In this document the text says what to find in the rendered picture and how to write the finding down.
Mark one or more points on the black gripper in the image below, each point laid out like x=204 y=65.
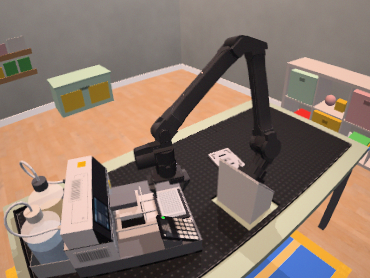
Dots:
x=168 y=173

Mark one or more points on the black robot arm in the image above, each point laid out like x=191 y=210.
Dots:
x=171 y=120

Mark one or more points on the beige bottle with black cap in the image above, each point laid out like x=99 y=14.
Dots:
x=49 y=197

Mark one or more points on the translucent plastic bottle with blue liquid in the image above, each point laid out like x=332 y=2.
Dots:
x=48 y=247

